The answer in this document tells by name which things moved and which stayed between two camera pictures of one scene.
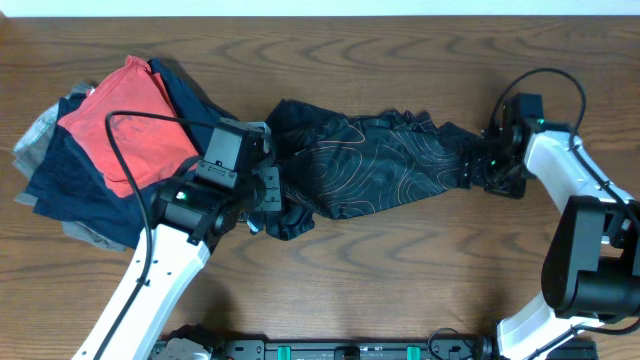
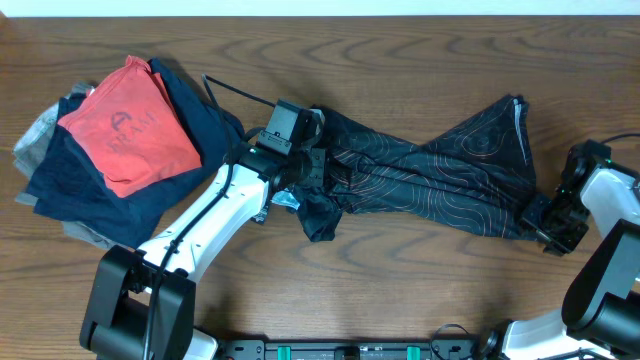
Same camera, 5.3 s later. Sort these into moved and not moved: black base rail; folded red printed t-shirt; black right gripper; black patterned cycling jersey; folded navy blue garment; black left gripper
Moved: black right gripper; black left gripper; black patterned cycling jersey
Not moved: folded navy blue garment; folded red printed t-shirt; black base rail
